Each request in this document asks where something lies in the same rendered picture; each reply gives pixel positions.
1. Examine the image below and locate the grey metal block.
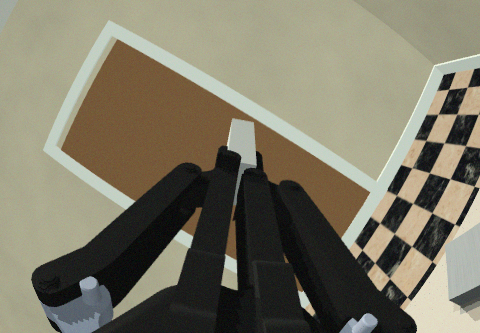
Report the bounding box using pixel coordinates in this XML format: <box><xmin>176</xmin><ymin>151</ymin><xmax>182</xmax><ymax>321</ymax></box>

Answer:
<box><xmin>445</xmin><ymin>223</ymin><xmax>480</xmax><ymax>306</ymax></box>

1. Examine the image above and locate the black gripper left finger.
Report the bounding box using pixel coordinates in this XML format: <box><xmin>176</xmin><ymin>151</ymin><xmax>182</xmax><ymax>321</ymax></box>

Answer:
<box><xmin>31</xmin><ymin>118</ymin><xmax>243</xmax><ymax>333</ymax></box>

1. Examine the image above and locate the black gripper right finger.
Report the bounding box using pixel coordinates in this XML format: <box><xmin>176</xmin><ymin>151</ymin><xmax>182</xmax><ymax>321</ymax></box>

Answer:
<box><xmin>233</xmin><ymin>120</ymin><xmax>417</xmax><ymax>333</ymax></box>

